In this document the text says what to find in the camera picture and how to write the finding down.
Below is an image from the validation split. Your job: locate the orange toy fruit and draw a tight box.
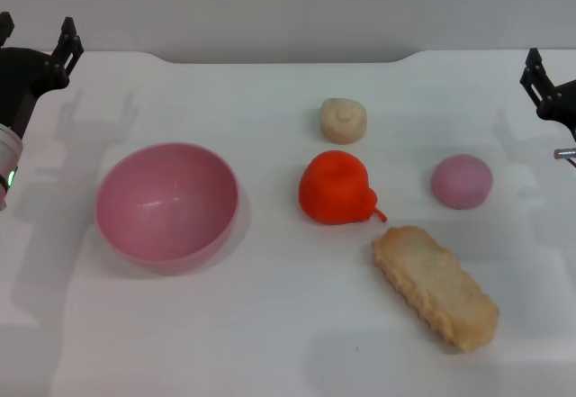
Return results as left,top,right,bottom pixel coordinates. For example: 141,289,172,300
298,149,388,226

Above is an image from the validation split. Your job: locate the pink plastic bowl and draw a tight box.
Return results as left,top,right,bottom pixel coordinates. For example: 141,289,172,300
94,142,239,276

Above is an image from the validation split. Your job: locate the cream steamed bun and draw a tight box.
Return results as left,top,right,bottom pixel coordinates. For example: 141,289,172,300
319,96,368,146

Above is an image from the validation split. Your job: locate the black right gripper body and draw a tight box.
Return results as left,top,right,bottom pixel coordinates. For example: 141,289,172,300
539,78,576,142

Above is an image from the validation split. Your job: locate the long golden bread loaf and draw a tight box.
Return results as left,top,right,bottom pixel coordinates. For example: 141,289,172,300
372,225,500,354

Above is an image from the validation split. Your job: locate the pink round bun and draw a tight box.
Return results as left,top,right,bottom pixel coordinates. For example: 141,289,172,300
429,153,494,211

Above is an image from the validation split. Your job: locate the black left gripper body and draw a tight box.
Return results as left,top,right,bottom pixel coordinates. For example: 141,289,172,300
0,48,52,140

